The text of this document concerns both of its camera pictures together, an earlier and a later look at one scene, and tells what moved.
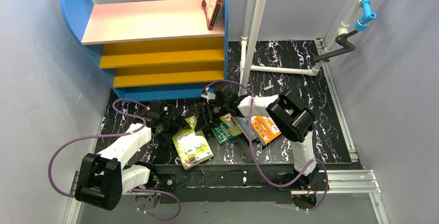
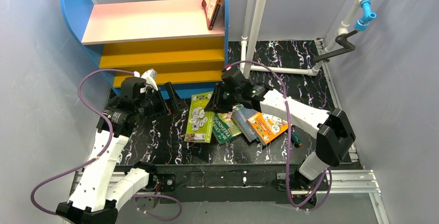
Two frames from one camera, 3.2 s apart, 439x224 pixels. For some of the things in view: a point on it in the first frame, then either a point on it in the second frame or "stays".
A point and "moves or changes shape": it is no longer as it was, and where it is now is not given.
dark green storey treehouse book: (227, 130) stays
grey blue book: (243, 123) stays
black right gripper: (210, 114) to (221, 96)
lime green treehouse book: (192, 146) moves or changes shape
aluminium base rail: (352, 182) stays
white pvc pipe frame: (248, 41) stays
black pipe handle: (341, 39) stays
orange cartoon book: (266, 128) stays
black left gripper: (168, 124) to (161, 102)
